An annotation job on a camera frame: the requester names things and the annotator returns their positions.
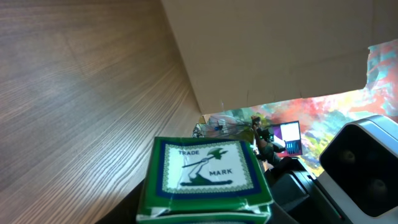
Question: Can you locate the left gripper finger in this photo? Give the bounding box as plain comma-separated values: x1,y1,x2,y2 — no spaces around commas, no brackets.
264,157,352,224

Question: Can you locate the green white boxed item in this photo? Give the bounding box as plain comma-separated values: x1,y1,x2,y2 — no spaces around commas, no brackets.
136,137,274,224

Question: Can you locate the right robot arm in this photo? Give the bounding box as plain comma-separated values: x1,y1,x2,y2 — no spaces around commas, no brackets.
251,116,286,167

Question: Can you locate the white barcode scanner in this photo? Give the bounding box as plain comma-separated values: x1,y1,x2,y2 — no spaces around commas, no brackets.
317,115,397,224

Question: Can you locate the laptop with bright screen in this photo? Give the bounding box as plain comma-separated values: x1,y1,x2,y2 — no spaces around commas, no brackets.
271,121,303,157

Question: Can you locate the colourful painted backdrop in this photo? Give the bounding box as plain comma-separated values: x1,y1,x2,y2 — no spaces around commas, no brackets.
192,40,397,175

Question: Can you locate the beige cardboard board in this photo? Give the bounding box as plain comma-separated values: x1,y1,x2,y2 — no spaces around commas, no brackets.
163,0,397,114

